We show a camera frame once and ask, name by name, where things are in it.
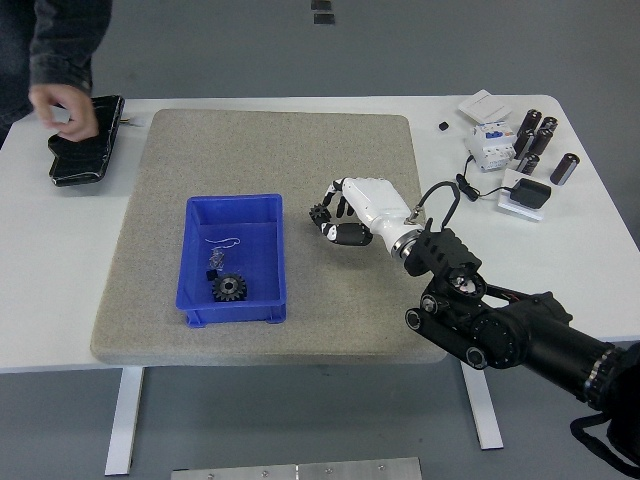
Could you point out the white wall switch plate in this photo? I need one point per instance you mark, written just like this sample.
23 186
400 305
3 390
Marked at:
482 104

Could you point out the small black gear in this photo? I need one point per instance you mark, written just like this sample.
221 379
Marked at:
317 214

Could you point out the white flat plate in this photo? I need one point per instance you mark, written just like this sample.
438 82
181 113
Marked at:
520 212

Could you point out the small clear screw bag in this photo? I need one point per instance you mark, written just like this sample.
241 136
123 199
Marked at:
216 257

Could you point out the dark brown capacitor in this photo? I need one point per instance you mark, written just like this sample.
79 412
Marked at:
565 168
530 121
528 164
541 141
548 125
523 144

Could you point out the person's left hand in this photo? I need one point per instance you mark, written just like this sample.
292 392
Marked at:
82 117

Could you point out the black power adapter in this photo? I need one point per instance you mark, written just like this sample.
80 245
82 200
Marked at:
532 192

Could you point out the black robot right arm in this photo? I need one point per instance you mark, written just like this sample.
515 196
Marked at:
525 340

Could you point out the white table leg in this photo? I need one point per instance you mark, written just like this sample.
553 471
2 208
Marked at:
125 425
485 415

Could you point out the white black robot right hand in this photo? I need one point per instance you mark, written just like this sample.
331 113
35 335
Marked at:
380 205

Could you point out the blue plastic box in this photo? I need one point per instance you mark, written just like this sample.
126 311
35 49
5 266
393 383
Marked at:
230 312

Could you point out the small black cube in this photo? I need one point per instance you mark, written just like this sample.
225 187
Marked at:
442 125
210 275

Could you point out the person's left forearm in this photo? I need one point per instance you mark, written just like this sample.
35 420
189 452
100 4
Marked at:
65 40

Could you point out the small white brass connector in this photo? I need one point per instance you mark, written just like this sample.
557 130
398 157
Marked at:
134 121

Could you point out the white circuit breaker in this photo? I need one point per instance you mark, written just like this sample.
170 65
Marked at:
487 145

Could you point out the grey-brown foam mat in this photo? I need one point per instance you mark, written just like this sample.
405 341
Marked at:
300 150

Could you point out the black wrapped device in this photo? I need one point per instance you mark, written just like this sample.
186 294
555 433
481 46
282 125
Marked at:
85 160

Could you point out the large black gear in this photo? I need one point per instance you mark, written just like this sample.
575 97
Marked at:
240 293

